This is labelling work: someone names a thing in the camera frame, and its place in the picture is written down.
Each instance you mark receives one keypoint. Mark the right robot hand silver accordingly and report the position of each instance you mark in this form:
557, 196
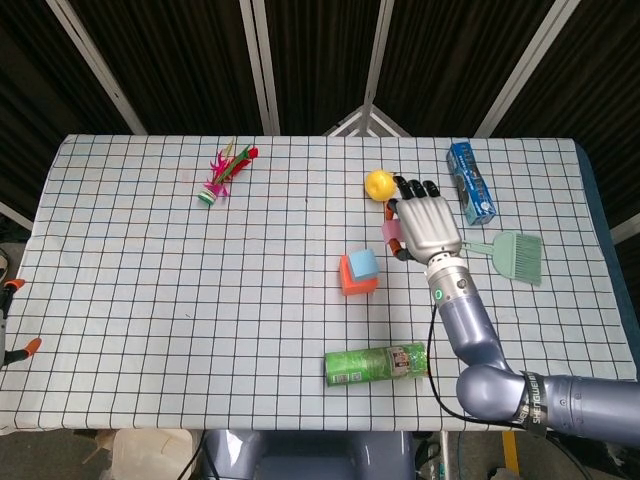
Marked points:
425, 225

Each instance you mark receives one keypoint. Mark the left robot hand silver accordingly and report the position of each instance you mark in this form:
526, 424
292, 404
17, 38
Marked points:
15, 356

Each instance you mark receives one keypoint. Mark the pink foam cube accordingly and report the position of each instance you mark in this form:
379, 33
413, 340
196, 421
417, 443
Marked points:
392, 231

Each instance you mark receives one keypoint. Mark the blue foam cube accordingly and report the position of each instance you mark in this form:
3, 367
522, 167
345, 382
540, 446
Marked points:
362, 265

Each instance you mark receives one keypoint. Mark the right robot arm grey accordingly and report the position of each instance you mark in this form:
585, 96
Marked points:
475, 330

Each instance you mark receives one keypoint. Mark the mint green hand brush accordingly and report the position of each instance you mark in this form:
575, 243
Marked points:
520, 257

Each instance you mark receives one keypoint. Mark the blue cookie box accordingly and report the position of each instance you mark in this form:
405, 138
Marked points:
472, 190

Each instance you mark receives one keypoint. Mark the yellow ball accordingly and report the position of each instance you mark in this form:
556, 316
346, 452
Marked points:
377, 185

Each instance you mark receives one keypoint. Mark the orange foam cube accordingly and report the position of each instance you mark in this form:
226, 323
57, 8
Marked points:
357, 289

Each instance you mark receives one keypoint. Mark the white checked tablecloth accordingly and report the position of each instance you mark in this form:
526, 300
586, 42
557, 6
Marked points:
150, 300

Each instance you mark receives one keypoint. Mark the green chips can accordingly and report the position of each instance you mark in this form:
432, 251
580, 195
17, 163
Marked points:
370, 365

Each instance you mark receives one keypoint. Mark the colourful feather shuttlecock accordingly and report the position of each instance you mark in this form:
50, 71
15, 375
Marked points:
207, 196

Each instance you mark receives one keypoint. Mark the grey robot torso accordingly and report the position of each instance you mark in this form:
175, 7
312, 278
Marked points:
310, 455

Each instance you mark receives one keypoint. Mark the dark folding screen white frame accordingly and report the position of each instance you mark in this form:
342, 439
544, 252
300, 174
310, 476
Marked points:
175, 65

